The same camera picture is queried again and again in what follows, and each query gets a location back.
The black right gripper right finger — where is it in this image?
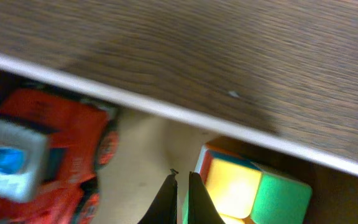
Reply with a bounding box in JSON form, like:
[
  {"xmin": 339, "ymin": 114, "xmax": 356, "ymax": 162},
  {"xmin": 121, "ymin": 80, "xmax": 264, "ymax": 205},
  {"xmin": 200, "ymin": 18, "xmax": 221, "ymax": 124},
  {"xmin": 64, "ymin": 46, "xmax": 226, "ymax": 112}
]
[{"xmin": 188, "ymin": 172, "xmax": 224, "ymax": 224}]

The beige cardboard box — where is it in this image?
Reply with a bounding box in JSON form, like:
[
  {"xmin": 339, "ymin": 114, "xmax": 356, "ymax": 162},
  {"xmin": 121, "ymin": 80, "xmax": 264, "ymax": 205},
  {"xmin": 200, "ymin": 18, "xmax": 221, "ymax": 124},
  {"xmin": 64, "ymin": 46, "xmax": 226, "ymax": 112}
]
[{"xmin": 0, "ymin": 53, "xmax": 358, "ymax": 223}]

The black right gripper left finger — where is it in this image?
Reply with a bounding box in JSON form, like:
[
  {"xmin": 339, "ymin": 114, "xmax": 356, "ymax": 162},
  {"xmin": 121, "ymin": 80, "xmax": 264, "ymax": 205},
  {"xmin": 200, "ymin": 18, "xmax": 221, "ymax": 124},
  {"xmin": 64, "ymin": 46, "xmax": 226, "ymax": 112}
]
[{"xmin": 138, "ymin": 169, "xmax": 178, "ymax": 224}]

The colourful puzzle cube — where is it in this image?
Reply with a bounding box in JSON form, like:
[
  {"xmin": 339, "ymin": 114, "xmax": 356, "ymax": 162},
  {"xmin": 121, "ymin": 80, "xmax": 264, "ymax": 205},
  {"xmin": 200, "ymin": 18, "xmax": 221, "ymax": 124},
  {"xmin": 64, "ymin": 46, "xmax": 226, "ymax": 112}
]
[{"xmin": 195, "ymin": 144, "xmax": 313, "ymax": 223}]

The red toy fire truck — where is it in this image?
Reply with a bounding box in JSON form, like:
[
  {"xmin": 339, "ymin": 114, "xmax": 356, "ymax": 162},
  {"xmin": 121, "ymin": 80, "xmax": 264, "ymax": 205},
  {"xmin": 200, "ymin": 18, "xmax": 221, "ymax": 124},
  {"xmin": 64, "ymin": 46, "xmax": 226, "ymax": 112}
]
[{"xmin": 0, "ymin": 88, "xmax": 119, "ymax": 223}]

